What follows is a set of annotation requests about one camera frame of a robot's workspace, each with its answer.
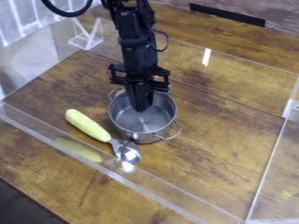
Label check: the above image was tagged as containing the black strip on table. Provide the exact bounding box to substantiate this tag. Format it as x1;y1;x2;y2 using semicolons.
189;3;266;27

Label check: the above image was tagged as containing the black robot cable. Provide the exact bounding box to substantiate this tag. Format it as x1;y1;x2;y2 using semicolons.
39;0;94;18

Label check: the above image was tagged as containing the spoon with yellow handle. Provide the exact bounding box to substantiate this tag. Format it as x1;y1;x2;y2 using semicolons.
63;108;141;165

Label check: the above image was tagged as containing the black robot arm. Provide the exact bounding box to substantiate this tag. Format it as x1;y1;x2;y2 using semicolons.
102;0;170;112

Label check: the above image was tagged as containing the red and white mushroom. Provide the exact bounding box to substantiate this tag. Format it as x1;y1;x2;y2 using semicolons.
152;75;164;82

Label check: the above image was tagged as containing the silver pot with handles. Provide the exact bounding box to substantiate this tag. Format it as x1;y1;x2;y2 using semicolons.
107;88;182;144

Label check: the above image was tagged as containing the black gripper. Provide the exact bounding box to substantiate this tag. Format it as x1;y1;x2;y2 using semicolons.
107;40;170;112

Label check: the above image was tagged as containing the clear acrylic triangle bracket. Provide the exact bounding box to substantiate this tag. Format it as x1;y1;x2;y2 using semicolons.
67;17;103;50

